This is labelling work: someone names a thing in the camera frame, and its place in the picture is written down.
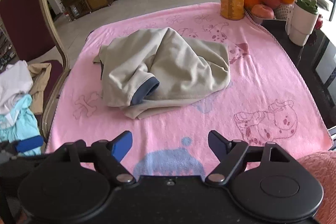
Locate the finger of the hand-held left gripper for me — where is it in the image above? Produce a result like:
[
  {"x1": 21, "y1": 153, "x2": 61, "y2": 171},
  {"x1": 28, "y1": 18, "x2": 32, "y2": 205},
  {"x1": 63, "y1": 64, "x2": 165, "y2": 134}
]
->
[{"x1": 15, "y1": 135, "x2": 44, "y2": 154}]

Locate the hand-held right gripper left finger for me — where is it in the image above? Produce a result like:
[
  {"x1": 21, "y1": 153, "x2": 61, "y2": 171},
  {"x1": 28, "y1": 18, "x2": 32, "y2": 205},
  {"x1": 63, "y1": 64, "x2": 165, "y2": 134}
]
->
[{"x1": 61, "y1": 131, "x2": 136, "y2": 186}]

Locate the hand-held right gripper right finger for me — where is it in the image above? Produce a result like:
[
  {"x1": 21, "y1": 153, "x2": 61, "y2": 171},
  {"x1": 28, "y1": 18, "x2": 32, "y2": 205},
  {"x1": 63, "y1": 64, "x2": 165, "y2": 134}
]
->
[{"x1": 205, "y1": 130, "x2": 291, "y2": 186}]

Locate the beige t-shirt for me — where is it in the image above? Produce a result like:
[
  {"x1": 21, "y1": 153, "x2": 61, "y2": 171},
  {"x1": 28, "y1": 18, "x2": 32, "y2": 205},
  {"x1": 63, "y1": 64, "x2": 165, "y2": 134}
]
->
[{"x1": 92, "y1": 27, "x2": 233, "y2": 120}]

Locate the light blue garment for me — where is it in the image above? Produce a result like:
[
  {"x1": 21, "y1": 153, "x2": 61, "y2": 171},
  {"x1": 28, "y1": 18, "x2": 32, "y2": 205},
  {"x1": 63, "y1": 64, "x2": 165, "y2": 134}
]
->
[{"x1": 0, "y1": 94, "x2": 43, "y2": 157}]

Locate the tan garment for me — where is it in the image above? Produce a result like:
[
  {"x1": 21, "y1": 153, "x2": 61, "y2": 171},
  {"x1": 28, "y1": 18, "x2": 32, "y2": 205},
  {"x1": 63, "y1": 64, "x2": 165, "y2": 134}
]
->
[{"x1": 28, "y1": 63, "x2": 52, "y2": 115}]

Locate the white garment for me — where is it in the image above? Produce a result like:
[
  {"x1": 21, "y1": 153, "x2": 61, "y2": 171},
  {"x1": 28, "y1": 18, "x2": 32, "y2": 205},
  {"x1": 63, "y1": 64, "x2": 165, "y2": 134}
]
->
[{"x1": 0, "y1": 60, "x2": 34, "y2": 115}]

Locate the pink printed blanket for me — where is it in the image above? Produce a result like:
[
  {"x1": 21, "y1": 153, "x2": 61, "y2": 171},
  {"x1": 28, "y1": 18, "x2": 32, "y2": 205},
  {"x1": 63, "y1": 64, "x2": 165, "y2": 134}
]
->
[{"x1": 45, "y1": 2, "x2": 334, "y2": 182}]

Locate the person's pink fleece robe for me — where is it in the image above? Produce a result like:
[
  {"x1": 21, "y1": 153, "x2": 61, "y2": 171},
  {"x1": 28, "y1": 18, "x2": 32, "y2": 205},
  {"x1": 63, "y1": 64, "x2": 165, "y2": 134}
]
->
[{"x1": 297, "y1": 151, "x2": 336, "y2": 224}]

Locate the dark red chair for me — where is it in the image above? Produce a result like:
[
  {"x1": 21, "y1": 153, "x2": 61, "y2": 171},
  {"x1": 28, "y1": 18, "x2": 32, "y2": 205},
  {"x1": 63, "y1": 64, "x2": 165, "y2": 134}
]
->
[{"x1": 0, "y1": 0, "x2": 71, "y2": 144}]

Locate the flat orange persimmon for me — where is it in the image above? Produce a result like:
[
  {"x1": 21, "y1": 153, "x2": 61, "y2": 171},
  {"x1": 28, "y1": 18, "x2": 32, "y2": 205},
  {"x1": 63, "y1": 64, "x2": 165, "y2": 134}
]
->
[{"x1": 251, "y1": 4, "x2": 275, "y2": 19}]

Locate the white pot with green plant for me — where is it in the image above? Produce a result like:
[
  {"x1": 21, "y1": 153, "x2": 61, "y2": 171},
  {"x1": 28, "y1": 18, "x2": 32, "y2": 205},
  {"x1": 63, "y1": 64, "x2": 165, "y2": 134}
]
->
[{"x1": 286, "y1": 0, "x2": 320, "y2": 46}]

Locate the pale fruit in foam net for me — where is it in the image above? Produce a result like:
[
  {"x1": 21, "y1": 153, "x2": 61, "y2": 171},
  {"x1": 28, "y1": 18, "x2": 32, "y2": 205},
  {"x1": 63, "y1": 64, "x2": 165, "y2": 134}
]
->
[{"x1": 274, "y1": 3, "x2": 294, "y2": 20}]

